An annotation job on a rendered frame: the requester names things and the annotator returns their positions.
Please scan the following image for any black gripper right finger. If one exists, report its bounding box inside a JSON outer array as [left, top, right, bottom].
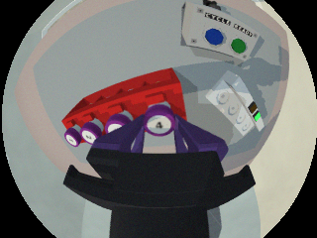
[[173, 114, 229, 162]]

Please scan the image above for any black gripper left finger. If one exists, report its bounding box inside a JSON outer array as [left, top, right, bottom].
[[90, 114, 145, 153]]

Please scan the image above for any grey flat mat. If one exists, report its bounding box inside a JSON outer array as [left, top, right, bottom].
[[33, 0, 282, 164]]

